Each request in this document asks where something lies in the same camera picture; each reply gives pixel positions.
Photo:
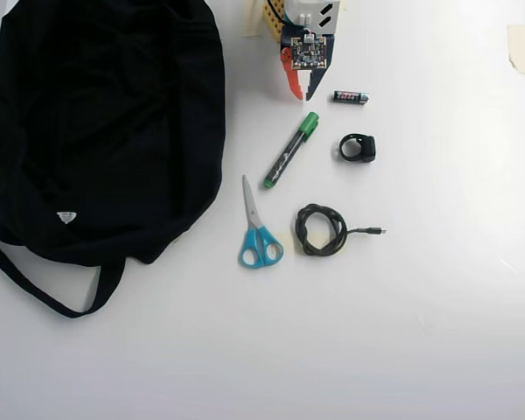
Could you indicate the yellow perforated robot base part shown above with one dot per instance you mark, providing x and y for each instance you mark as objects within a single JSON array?
[{"x": 272, "y": 30}]

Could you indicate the black fabric bag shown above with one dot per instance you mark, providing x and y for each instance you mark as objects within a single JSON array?
[{"x": 105, "y": 131}]

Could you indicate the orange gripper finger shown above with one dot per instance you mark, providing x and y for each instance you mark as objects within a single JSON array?
[{"x": 291, "y": 79}]

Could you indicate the black AA battery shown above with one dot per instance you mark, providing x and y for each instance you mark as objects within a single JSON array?
[{"x": 350, "y": 96}]

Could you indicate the green marker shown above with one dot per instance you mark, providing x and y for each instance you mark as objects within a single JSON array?
[{"x": 289, "y": 153}]

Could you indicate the navy gripper finger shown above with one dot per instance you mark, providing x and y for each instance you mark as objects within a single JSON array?
[{"x": 317, "y": 81}]

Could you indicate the beige masking tape piece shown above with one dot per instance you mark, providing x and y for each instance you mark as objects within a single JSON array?
[{"x": 520, "y": 48}]

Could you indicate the bare camera circuit board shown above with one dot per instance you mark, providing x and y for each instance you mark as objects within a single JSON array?
[{"x": 308, "y": 53}]

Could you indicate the cream masking tape strip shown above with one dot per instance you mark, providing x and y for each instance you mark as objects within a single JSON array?
[{"x": 251, "y": 17}]

